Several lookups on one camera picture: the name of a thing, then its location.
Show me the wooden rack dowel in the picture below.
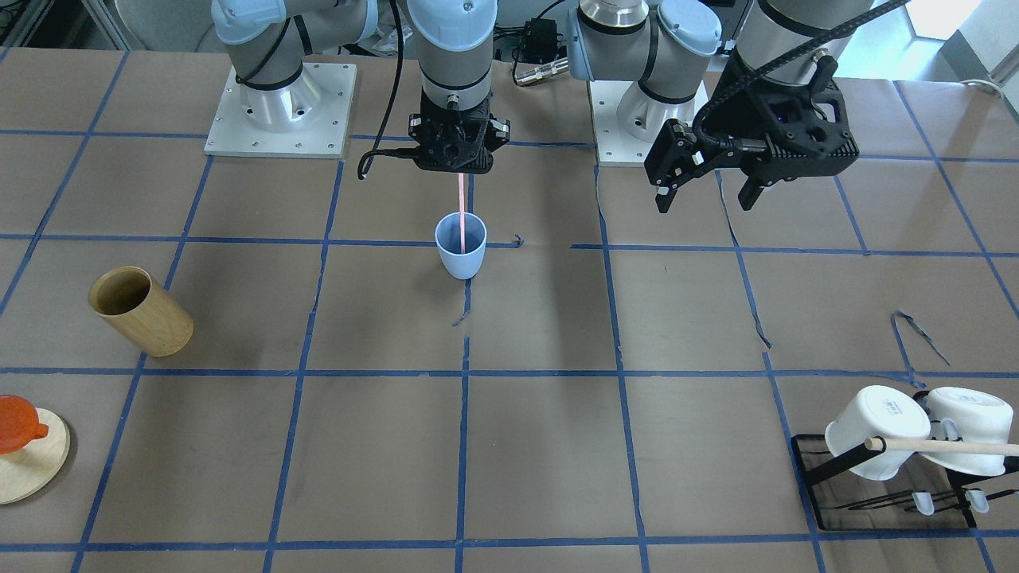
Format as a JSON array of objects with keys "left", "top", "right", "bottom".
[{"left": 862, "top": 436, "right": 1019, "bottom": 457}]

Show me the light blue plastic cup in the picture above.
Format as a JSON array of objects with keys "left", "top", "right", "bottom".
[{"left": 435, "top": 212, "right": 487, "bottom": 280}]

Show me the wooden mug tree stand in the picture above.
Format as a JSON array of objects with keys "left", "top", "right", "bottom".
[{"left": 1, "top": 407, "right": 72, "bottom": 505}]

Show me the pink chopstick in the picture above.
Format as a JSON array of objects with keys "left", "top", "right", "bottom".
[{"left": 458, "top": 173, "right": 468, "bottom": 255}]

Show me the black wire mug rack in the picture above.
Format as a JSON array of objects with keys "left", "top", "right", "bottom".
[{"left": 792, "top": 435, "right": 1017, "bottom": 532}]

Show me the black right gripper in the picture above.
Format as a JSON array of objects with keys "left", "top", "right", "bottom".
[{"left": 408, "top": 110, "right": 510, "bottom": 174}]

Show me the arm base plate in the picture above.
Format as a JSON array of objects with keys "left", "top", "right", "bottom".
[
  {"left": 589, "top": 80, "right": 727, "bottom": 170},
  {"left": 204, "top": 63, "right": 357, "bottom": 160}
]

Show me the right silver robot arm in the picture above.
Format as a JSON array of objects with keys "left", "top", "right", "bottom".
[{"left": 205, "top": 1, "right": 510, "bottom": 174}]

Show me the bamboo cylinder holder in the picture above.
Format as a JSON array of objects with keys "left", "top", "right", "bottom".
[{"left": 88, "top": 266, "right": 194, "bottom": 357}]

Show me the orange mug on tree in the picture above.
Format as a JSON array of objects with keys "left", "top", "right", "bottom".
[{"left": 1, "top": 395, "right": 49, "bottom": 454}]

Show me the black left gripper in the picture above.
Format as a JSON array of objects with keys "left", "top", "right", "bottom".
[{"left": 644, "top": 57, "right": 860, "bottom": 213}]

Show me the white mug near rack end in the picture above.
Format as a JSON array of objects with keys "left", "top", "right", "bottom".
[{"left": 921, "top": 387, "right": 1014, "bottom": 478}]

